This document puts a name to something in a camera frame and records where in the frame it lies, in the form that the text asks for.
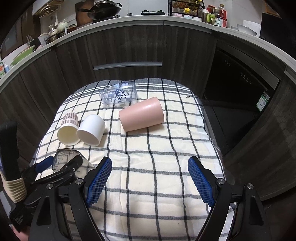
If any smoky square glass cup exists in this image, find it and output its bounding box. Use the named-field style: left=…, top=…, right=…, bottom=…
left=52, top=149, right=95, bottom=178

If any cream cup with red pattern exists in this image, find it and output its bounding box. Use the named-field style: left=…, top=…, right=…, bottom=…
left=57, top=112, right=80, bottom=146

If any white plain cup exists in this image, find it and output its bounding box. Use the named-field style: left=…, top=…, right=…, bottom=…
left=76, top=114, right=105, bottom=146

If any clear printed glass cup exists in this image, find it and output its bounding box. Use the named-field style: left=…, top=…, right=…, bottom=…
left=99, top=81, right=137, bottom=105

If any pink plastic cup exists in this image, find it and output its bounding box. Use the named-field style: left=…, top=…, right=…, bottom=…
left=119, top=97, right=164, bottom=132

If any checkered white black cloth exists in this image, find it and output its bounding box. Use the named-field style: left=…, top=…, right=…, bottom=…
left=32, top=78, right=224, bottom=240

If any green plastic basin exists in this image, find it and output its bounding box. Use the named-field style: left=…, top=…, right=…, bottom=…
left=11, top=45, right=35, bottom=66

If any black built-in dishwasher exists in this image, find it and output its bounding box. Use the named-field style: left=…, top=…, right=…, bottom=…
left=202, top=48, right=275, bottom=156

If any white teapot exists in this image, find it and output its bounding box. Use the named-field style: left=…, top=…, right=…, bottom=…
left=57, top=20, right=68, bottom=32

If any brown cutting board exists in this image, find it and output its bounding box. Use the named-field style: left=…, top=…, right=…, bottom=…
left=75, top=0, right=94, bottom=28

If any black wok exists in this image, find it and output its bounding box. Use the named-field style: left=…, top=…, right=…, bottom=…
left=77, top=1, right=122, bottom=20

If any gas stove burner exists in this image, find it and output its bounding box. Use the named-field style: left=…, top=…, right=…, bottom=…
left=141, top=10, right=166, bottom=16

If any black microwave oven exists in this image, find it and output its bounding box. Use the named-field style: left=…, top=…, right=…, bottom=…
left=259, top=13, right=295, bottom=59

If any white bowl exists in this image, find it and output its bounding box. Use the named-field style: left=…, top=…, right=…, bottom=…
left=237, top=24, right=257, bottom=36

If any black spice rack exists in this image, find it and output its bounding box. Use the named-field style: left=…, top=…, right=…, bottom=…
left=168, top=0, right=205, bottom=17

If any red sauce bottle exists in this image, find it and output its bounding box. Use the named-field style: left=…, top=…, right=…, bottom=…
left=219, top=4, right=227, bottom=28

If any grey drawer handle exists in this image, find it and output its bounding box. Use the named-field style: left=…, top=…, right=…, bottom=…
left=93, top=61, right=163, bottom=71

